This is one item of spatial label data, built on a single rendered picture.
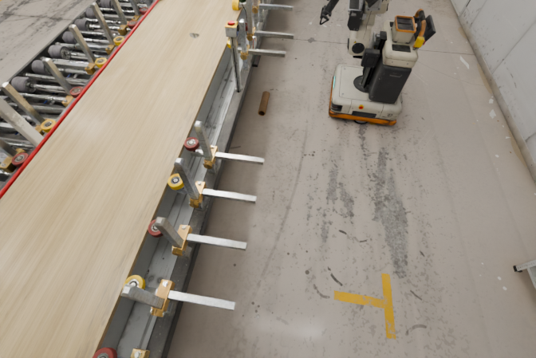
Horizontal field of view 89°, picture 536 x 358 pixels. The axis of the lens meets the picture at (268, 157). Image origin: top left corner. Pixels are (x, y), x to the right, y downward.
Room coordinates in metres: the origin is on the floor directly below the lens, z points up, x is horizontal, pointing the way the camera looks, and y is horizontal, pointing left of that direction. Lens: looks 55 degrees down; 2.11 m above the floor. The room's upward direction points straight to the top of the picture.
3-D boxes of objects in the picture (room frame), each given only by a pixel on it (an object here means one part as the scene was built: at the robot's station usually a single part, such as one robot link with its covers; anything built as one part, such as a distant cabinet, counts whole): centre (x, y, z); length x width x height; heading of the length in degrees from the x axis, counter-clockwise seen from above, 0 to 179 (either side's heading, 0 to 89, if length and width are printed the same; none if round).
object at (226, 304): (0.18, 0.36, 0.80); 0.43 x 0.03 x 0.04; 81
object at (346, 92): (2.19, -1.01, 0.16); 0.67 x 0.64 x 0.25; 78
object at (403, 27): (2.16, -1.13, 0.87); 0.23 x 0.15 x 0.11; 168
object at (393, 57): (2.17, -1.10, 0.59); 0.55 x 0.34 x 0.83; 168
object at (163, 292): (0.18, 0.45, 0.81); 0.14 x 0.06 x 0.05; 171
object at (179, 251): (0.42, 0.42, 0.82); 0.14 x 0.06 x 0.05; 171
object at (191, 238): (0.42, 0.32, 0.81); 0.43 x 0.03 x 0.04; 81
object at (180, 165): (0.65, 0.38, 0.93); 0.04 x 0.04 x 0.48; 81
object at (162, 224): (0.40, 0.42, 0.88); 0.04 x 0.04 x 0.48; 81
